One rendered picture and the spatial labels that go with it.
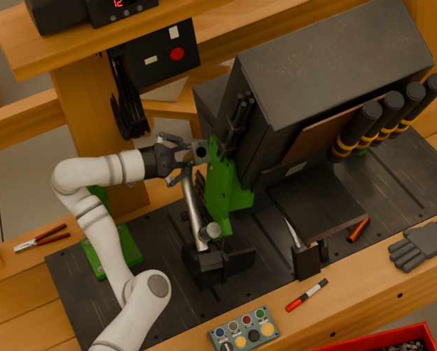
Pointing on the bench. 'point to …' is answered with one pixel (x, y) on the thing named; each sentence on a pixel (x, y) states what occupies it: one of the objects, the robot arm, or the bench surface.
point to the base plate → (87, 312)
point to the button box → (243, 331)
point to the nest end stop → (209, 268)
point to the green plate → (223, 186)
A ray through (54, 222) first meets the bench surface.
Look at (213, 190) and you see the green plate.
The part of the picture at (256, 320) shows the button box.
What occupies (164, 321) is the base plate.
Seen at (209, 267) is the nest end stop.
